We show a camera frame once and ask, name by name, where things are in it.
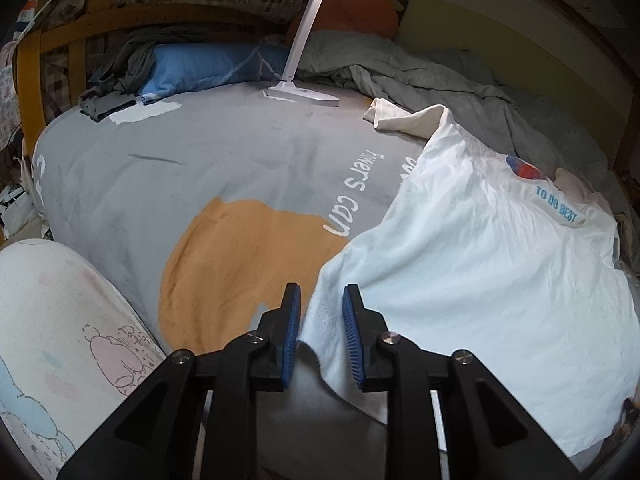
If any grey printed bed sheet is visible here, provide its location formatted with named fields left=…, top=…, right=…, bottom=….
left=30, top=82, right=618, bottom=480

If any orange cushion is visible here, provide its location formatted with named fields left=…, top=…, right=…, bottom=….
left=311, top=0, right=404, bottom=45

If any grey-green blanket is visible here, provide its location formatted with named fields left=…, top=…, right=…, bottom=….
left=299, top=29, right=617, bottom=201

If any white t-shirt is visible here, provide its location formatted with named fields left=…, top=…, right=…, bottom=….
left=299, top=105, right=640, bottom=457

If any blue pillow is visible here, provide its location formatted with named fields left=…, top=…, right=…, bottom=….
left=136, top=42, right=297, bottom=102

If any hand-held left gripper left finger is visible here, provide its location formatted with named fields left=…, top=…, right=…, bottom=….
left=56, top=282, right=303, bottom=480

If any dark grey garment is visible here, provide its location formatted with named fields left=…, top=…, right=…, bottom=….
left=79, top=25, right=221, bottom=123

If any cartoon print pillow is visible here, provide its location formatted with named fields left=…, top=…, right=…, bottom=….
left=0, top=239, right=169, bottom=476

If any black white patterned cloth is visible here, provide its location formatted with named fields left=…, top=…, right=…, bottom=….
left=0, top=150, right=48, bottom=243

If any wooden headboard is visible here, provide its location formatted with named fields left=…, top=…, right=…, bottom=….
left=14, top=0, right=296, bottom=138

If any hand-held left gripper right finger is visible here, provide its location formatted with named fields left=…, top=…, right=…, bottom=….
left=342, top=283, right=584, bottom=480

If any white desk lamp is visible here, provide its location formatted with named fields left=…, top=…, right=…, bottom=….
left=266, top=0, right=401, bottom=108

